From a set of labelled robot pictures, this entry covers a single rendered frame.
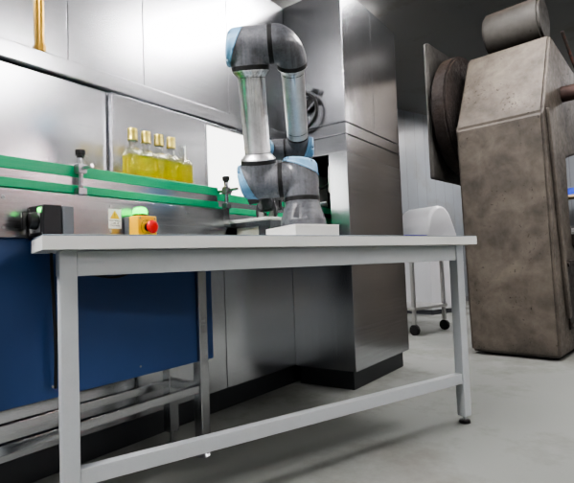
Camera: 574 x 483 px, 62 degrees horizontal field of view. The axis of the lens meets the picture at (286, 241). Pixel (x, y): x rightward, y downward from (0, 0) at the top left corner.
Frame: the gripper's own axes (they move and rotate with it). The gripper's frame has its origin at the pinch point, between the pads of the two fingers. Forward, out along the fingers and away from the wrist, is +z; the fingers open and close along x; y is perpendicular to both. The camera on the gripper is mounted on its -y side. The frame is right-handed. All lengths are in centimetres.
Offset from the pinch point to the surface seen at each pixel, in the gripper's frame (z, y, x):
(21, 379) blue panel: 38, -86, 15
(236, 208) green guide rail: -11.7, 8.3, 22.7
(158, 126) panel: -45, -18, 39
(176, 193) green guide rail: -14.1, -32.5, 14.0
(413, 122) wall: -172, 521, 127
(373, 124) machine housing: -64, 109, 3
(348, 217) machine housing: -9, 75, 4
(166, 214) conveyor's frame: -6.2, -39.4, 12.0
